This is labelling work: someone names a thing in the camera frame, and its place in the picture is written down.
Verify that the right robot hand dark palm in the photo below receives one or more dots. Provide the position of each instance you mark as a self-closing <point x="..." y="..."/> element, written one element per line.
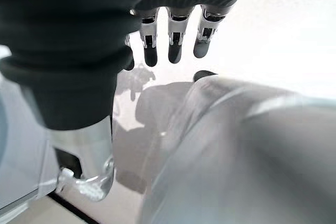
<point x="65" y="37"/>

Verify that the dark robot foot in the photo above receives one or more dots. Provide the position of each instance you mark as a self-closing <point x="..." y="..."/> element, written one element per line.
<point x="203" y="75"/>

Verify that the clear plastic bag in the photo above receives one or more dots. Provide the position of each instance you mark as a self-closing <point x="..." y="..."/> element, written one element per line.
<point x="236" y="155"/>

